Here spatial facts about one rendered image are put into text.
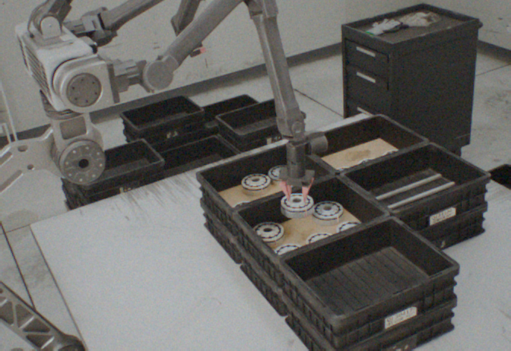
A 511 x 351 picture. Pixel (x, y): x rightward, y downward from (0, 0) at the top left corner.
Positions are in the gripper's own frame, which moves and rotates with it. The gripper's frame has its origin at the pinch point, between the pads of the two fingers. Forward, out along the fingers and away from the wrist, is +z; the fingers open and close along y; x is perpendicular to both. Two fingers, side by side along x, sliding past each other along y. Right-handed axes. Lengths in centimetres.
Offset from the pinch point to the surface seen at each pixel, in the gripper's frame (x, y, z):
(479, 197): -25, -55, 7
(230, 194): -16.1, 29.0, 11.6
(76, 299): 34, 65, 27
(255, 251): 18.0, 8.3, 9.3
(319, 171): -24.6, -1.5, 3.2
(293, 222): -2.7, 2.0, 11.1
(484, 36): -400, -53, 71
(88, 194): -49, 112, 42
